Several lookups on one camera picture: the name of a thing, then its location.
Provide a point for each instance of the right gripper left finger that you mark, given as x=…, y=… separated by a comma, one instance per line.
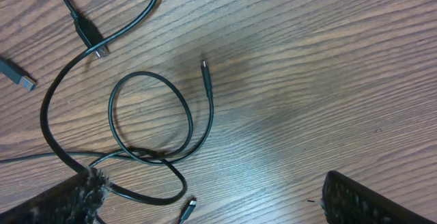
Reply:
x=75, y=200

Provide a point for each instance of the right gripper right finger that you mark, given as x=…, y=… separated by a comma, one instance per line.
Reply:
x=345, y=201

